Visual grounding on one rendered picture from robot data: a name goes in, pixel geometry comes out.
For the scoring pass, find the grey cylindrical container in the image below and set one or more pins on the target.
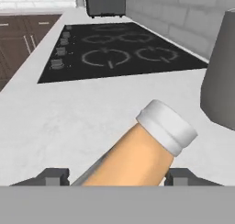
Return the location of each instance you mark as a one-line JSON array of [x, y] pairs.
[[219, 71]]

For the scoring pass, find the orange bottle with white cap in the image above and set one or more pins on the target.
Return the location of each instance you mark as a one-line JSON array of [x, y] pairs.
[[143, 153]]

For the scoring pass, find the grey hob knob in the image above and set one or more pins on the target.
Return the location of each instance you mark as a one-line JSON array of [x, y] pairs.
[[64, 41], [68, 27], [61, 51], [66, 34], [56, 64]]

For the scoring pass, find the dark grey toaster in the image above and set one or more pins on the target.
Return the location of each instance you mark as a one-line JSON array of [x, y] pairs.
[[105, 2]]

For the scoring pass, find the dark brown cupboard run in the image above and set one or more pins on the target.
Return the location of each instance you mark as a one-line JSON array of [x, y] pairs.
[[23, 41]]

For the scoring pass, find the black hob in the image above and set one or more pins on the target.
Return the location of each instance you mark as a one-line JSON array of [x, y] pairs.
[[122, 51]]

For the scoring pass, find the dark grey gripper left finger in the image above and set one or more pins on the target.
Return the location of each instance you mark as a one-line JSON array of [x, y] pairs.
[[50, 176]]

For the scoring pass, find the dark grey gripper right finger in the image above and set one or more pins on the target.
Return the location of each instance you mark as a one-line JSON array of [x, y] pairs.
[[182, 176]]

